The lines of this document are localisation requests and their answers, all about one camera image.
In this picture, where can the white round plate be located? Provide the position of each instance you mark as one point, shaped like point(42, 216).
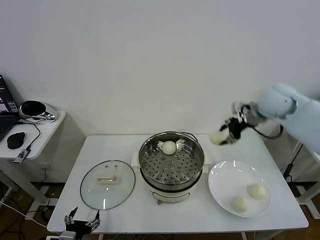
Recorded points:
point(225, 185)

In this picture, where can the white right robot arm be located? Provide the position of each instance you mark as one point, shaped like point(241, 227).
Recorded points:
point(287, 107)

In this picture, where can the white side desk with gadget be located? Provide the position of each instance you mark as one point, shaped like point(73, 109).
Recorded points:
point(47, 130)

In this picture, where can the perforated steel steamer basket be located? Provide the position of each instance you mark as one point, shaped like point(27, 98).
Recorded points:
point(190, 170)

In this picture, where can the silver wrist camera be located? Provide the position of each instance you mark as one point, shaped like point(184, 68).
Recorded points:
point(239, 108)
point(67, 235)

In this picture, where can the grey usb hub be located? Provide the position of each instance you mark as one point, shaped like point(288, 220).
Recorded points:
point(22, 156)

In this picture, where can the cream electric cooker base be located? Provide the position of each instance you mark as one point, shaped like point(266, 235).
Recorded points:
point(170, 193)

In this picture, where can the black computer mouse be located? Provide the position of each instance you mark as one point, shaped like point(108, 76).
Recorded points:
point(16, 139)

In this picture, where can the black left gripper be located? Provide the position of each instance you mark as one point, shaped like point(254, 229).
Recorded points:
point(77, 227)

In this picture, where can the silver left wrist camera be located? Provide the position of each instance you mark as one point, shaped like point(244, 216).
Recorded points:
point(67, 235)

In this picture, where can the black laptop with dark keyboard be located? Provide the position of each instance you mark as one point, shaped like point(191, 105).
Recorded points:
point(7, 107)

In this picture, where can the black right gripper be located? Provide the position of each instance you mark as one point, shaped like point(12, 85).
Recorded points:
point(237, 128)

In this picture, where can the white steamed baozi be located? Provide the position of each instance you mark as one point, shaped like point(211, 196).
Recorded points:
point(240, 204)
point(168, 148)
point(218, 138)
point(257, 191)

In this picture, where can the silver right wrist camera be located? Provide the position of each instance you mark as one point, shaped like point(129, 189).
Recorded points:
point(239, 108)

